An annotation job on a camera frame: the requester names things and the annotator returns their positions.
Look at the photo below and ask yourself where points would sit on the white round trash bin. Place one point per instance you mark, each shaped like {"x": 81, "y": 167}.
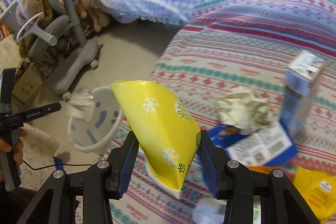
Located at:
{"x": 95, "y": 116}

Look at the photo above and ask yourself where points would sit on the yellow plastic wrapper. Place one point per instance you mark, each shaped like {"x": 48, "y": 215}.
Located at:
{"x": 318, "y": 190}

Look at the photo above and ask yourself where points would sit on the grey kids desk chair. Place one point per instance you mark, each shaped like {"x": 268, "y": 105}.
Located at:
{"x": 61, "y": 49}

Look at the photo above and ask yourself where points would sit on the white paper tissue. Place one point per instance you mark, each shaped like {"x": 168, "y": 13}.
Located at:
{"x": 245, "y": 109}

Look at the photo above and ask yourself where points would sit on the blue white milk carton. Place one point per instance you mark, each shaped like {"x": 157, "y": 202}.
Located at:
{"x": 303, "y": 76}

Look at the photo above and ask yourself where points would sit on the striped patterned bed cover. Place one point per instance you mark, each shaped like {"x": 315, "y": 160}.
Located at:
{"x": 229, "y": 44}

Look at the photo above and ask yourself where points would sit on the cardboard box on floor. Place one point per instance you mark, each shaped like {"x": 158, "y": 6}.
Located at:
{"x": 28, "y": 84}

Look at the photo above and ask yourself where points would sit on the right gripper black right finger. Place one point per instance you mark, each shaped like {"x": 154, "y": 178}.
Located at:
{"x": 233, "y": 182}

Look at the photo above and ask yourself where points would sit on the floral beige rug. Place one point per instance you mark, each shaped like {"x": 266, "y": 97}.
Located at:
{"x": 38, "y": 151}

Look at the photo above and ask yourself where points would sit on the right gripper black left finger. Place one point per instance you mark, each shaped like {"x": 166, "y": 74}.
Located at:
{"x": 108, "y": 179}

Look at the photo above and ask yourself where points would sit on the left human hand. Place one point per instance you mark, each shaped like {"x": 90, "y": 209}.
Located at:
{"x": 18, "y": 155}

